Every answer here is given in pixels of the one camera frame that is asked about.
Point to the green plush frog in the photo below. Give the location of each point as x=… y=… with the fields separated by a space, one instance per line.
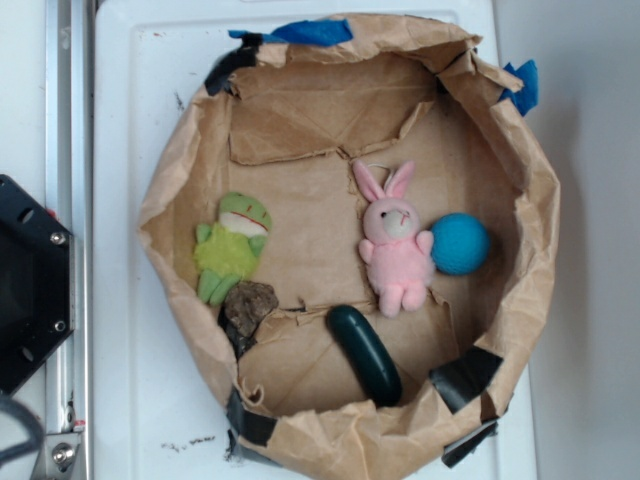
x=228 y=251

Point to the metal corner bracket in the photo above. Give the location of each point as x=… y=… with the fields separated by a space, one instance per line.
x=60 y=458

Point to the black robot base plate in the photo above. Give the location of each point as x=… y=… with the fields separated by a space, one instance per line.
x=35 y=285

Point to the dark green plastic pickle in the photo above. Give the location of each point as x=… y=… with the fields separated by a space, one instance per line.
x=367 y=355

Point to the brown paper bag bin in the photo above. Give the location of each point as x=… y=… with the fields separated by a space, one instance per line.
x=286 y=125

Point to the brown rock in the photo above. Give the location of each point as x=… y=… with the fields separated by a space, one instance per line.
x=247 y=304

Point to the aluminium frame rail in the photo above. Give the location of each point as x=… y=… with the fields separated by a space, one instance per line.
x=69 y=122

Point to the blue ball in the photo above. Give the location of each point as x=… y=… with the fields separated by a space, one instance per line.
x=461 y=244

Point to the pink plush bunny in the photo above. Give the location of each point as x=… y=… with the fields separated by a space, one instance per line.
x=395 y=249

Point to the white plastic tray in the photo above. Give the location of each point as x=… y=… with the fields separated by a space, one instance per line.
x=153 y=417

